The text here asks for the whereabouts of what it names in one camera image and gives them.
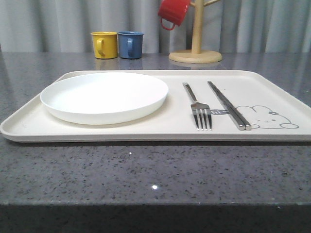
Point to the wooden mug tree stand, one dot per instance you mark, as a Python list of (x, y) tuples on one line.
[(196, 55)]

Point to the silver metal fork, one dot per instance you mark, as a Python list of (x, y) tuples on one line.
[(200, 111)]

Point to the blue mug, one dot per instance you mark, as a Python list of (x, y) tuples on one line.
[(130, 44)]

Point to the silver metal chopstick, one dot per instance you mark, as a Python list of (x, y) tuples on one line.
[(248, 126), (236, 119)]

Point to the white round plate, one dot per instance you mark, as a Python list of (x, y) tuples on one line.
[(104, 98)]

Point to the cream rabbit serving tray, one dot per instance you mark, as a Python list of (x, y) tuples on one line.
[(275, 115)]

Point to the red mug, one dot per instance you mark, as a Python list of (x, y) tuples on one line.
[(173, 11)]

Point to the yellow mug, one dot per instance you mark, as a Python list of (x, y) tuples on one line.
[(105, 45)]

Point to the grey curtain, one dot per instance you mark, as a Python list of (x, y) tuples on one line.
[(229, 25)]

